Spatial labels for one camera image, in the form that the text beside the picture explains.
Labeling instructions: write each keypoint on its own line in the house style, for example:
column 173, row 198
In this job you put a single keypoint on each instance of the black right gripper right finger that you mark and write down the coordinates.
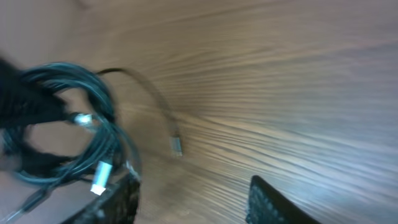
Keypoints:
column 266, row 205

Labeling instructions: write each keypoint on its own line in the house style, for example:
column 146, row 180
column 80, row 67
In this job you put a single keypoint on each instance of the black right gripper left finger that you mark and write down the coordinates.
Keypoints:
column 117, row 205

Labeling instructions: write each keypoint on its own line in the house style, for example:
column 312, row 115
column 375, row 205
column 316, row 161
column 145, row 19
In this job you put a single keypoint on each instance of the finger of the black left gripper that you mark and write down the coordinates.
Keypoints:
column 26, row 96

